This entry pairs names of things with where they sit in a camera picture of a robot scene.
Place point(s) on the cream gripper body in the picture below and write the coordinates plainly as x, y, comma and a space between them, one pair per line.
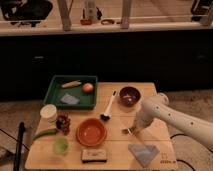
136, 128

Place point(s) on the silver metal fork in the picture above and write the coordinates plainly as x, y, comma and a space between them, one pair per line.
126, 131

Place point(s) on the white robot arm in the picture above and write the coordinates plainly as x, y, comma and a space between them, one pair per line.
157, 106

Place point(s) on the purple bowl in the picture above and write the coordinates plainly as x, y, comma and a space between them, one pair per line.
129, 96

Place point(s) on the orange bowl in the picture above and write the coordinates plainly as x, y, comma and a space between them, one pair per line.
91, 132

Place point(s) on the blue grey cloth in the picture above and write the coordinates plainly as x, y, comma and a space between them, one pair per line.
144, 154

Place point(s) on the wooden block sponge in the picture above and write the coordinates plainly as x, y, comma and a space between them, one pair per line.
94, 155

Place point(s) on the orange fruit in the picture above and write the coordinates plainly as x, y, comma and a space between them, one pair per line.
87, 88

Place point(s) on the blue cloth in tray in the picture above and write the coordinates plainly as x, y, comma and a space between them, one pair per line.
69, 99

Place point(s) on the dark red grape bunch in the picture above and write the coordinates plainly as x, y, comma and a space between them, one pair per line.
63, 124

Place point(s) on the green plastic tray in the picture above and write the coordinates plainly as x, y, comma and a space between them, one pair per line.
55, 92

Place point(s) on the light green cup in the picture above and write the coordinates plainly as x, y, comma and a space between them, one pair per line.
60, 146

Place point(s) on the green pepper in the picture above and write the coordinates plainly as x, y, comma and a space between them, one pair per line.
45, 133

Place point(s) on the white cup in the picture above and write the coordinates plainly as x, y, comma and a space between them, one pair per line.
49, 113

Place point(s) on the black pole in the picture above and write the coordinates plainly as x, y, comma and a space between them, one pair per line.
21, 130

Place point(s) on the white bottle on ledge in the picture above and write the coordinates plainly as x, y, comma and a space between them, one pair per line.
90, 10

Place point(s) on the black office chair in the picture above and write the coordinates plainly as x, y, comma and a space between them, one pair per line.
31, 12

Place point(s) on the orange ring object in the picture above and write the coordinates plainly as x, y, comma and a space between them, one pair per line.
107, 21

